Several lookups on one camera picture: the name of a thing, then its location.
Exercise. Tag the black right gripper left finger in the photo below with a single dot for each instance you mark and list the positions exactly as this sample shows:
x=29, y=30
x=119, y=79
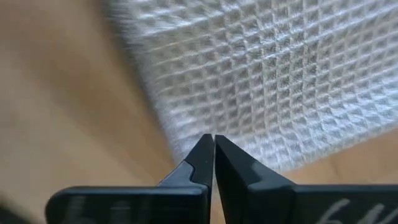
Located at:
x=140, y=205

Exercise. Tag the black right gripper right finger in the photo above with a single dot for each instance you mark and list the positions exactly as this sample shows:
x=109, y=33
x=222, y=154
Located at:
x=264, y=202

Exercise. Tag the grey waffle weave towel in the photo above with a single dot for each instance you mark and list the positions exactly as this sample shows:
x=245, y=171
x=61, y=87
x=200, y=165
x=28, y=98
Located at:
x=264, y=77

